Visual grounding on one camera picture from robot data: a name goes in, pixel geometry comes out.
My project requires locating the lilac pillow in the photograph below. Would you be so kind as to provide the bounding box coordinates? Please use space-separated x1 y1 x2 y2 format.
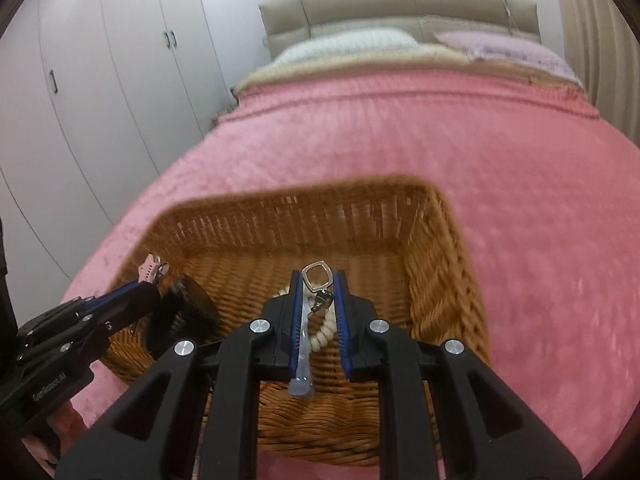
433 30 582 83

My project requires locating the cream curtain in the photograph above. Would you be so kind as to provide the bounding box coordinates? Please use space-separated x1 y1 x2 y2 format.
552 0 640 148

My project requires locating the silver square keyring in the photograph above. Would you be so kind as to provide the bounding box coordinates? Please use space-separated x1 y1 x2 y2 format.
302 259 334 295

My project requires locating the white pillow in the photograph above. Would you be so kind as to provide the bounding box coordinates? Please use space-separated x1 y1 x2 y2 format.
267 27 420 67

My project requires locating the beige bed sheet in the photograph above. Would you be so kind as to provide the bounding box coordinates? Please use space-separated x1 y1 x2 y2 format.
233 42 585 102

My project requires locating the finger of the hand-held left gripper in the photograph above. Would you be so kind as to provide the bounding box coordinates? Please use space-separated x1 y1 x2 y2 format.
104 291 163 337
74 281 162 319

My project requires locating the white wardrobe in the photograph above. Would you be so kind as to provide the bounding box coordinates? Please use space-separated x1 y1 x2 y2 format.
0 0 237 283

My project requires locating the black wristwatch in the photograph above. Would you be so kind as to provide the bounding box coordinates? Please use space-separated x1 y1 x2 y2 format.
149 274 219 357

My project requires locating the pink quilted blanket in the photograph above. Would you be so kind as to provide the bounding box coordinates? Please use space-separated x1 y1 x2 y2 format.
22 66 640 480

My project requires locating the beige padded headboard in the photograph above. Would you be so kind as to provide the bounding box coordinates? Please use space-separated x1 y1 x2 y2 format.
258 0 541 60

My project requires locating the keychain with cream coil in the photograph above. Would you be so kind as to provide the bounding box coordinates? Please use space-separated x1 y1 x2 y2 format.
278 284 337 357

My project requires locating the brown wicker basket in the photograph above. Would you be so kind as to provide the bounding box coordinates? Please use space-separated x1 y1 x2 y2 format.
101 174 492 468

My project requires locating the pink silver hair clip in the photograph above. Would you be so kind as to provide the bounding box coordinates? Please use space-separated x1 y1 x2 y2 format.
137 254 172 287

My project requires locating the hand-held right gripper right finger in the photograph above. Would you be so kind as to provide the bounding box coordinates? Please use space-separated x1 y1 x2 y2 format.
332 269 584 480

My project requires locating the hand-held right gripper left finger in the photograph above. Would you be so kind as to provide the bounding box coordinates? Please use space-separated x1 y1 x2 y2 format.
57 269 304 480

